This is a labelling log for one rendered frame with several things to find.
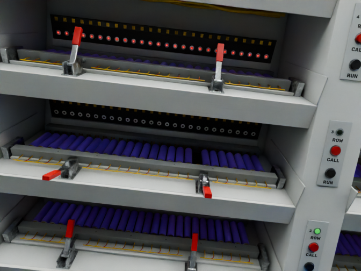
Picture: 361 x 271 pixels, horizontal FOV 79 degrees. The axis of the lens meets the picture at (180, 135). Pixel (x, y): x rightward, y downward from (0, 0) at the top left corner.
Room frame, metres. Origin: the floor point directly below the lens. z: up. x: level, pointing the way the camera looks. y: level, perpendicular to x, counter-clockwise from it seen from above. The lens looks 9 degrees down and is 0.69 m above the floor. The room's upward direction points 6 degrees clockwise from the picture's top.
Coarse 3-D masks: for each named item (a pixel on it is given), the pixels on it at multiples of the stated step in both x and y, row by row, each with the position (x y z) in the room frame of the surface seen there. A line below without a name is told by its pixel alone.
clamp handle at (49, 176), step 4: (68, 164) 0.40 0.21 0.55; (60, 168) 0.39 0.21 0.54; (64, 168) 0.39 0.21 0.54; (68, 168) 0.40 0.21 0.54; (52, 172) 0.36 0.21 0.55; (56, 172) 0.36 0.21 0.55; (60, 172) 0.37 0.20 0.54; (44, 176) 0.34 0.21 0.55; (48, 176) 0.34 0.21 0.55; (52, 176) 0.35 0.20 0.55; (56, 176) 0.36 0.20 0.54; (48, 180) 0.34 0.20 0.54
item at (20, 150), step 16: (16, 144) 0.45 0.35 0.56; (16, 160) 0.42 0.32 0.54; (48, 160) 0.43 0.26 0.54; (64, 160) 0.44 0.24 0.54; (80, 160) 0.44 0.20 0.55; (96, 160) 0.44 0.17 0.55; (112, 160) 0.44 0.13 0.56; (128, 160) 0.44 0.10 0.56; (144, 160) 0.45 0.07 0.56; (160, 160) 0.46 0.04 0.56; (160, 176) 0.43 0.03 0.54; (224, 176) 0.44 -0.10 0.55; (240, 176) 0.44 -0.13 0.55; (256, 176) 0.44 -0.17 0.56; (272, 176) 0.44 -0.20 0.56
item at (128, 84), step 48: (0, 48) 0.43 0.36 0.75; (48, 48) 0.55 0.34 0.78; (96, 48) 0.56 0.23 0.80; (144, 48) 0.57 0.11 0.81; (192, 48) 0.56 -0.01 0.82; (240, 48) 0.56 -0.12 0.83; (48, 96) 0.40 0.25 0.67; (96, 96) 0.40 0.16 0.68; (144, 96) 0.40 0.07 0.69; (192, 96) 0.40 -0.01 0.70; (240, 96) 0.40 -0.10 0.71; (288, 96) 0.44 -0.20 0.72
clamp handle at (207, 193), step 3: (204, 177) 0.40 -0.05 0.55; (204, 180) 0.41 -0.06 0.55; (201, 183) 0.40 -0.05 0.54; (204, 183) 0.39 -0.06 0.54; (204, 186) 0.38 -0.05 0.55; (207, 186) 0.38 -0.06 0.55; (204, 189) 0.36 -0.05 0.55; (207, 189) 0.36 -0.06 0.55; (210, 189) 0.36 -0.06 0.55; (204, 192) 0.35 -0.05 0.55; (207, 192) 0.34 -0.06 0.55; (210, 192) 0.34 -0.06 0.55; (204, 195) 0.34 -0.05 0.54; (207, 195) 0.34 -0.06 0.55; (210, 195) 0.34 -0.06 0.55
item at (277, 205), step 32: (32, 128) 0.53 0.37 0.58; (128, 128) 0.56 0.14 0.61; (0, 160) 0.43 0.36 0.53; (32, 192) 0.40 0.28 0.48; (64, 192) 0.40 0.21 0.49; (96, 192) 0.40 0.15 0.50; (128, 192) 0.40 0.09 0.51; (160, 192) 0.39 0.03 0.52; (192, 192) 0.40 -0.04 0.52; (224, 192) 0.41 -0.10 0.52; (256, 192) 0.42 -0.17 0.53; (288, 192) 0.43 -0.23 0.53
